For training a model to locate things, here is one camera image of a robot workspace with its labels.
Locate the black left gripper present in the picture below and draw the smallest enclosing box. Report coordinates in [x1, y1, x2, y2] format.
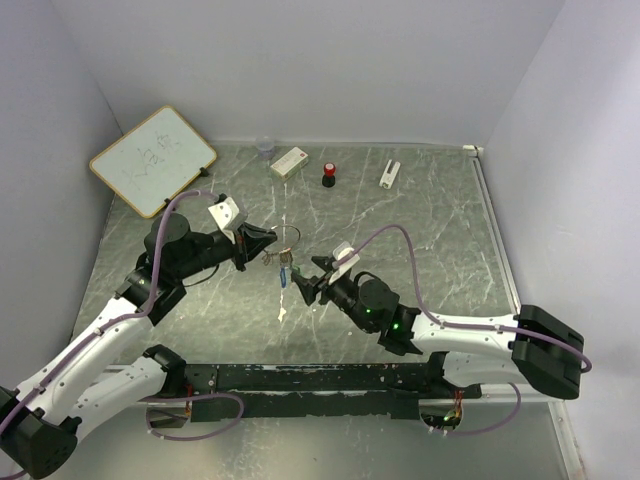
[173, 220, 278, 280]

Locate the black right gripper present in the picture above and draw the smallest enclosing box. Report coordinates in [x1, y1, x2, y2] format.
[291, 255, 374, 333]

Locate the silver metal keyring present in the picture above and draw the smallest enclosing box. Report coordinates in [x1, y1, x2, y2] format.
[271, 224, 302, 251]

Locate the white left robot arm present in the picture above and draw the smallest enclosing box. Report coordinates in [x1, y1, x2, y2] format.
[1, 213, 277, 479]

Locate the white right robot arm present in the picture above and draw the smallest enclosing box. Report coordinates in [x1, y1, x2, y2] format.
[291, 256, 586, 400]

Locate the white staples box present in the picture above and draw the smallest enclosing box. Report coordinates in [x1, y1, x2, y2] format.
[270, 147, 309, 182]

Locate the clear cup of paper clips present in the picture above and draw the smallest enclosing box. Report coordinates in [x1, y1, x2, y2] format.
[255, 136, 275, 160]

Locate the red and black stamp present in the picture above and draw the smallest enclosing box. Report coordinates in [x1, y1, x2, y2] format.
[322, 162, 336, 188]

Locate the white stapler remover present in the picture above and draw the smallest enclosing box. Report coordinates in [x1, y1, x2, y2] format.
[379, 159, 401, 190]

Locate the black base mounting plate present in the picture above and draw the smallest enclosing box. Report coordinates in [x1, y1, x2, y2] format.
[186, 361, 481, 420]

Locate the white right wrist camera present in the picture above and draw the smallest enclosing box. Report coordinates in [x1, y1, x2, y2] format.
[329, 241, 360, 285]

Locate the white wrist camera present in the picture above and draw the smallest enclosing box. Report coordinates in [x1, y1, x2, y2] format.
[208, 197, 248, 232]
[329, 241, 360, 285]

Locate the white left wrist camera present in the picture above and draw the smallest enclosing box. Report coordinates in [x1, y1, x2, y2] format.
[208, 197, 248, 232]

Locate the small whiteboard with wooden frame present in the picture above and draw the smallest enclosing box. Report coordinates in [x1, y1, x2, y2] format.
[89, 105, 217, 218]

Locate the aluminium frame rail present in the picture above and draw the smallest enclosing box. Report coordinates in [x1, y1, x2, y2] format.
[462, 143, 564, 403]

